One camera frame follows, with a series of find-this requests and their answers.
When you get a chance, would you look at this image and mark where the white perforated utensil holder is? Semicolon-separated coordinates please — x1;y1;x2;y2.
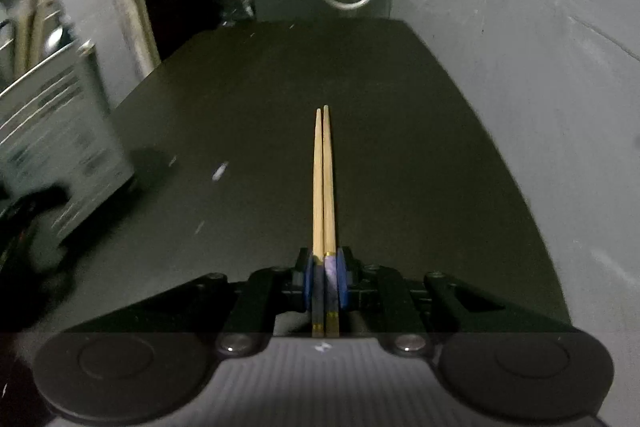
0;39;137;244

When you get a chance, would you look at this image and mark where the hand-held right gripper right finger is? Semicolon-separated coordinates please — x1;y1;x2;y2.
336;247;573;355

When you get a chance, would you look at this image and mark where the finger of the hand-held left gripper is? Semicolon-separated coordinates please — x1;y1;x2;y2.
0;184;72;280

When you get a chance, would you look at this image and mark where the wooden chopstick purple end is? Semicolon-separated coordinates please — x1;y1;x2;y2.
311;108;326;339
322;105;342;339

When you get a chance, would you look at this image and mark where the black garbage bag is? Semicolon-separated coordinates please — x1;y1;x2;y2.
216;0;257;26

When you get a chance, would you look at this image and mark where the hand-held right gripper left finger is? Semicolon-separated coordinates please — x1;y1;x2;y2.
95;249;317;355

